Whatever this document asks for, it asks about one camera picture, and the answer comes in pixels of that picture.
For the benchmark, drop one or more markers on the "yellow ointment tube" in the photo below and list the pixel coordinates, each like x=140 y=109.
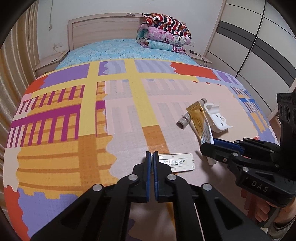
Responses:
x=201 y=123

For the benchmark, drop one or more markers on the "right wooden nightstand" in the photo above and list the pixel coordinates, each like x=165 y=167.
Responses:
x=198 y=58

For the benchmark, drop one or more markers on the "beige striped curtain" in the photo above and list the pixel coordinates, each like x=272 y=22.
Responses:
x=19 y=57

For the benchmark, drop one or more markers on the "wooden nightstand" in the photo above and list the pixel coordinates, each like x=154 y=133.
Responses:
x=49 y=63
x=198 y=58

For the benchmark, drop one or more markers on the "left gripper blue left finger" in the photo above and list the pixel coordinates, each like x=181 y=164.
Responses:
x=148 y=164

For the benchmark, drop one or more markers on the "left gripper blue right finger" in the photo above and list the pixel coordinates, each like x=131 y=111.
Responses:
x=155 y=160

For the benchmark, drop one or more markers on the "white card strip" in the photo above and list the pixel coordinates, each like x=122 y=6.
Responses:
x=181 y=162

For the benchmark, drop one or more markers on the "wooden headboard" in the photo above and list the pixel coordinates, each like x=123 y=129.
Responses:
x=94 y=28

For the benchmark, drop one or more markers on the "left wooden nightstand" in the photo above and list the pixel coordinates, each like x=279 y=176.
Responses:
x=49 y=63

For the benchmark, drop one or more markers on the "white plastic holder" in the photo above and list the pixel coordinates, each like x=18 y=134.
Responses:
x=217 y=122

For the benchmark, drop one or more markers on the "black right camera box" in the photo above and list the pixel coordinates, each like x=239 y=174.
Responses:
x=286 y=111

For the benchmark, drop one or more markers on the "colourful patterned foam mat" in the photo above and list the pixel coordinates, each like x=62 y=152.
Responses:
x=91 y=123

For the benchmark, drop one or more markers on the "person's right hand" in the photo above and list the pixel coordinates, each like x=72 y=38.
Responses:
x=258 y=209

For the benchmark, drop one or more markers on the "folded colourful quilts stack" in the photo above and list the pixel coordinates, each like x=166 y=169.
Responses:
x=162 y=32

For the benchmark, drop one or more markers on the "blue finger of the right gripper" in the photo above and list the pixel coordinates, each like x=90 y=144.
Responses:
x=229 y=145
x=224 y=155

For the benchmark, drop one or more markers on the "white sliding wardrobe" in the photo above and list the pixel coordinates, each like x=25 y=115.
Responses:
x=254 y=43

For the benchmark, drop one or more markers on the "grey small cylinder tube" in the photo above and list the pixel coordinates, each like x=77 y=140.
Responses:
x=187 y=117

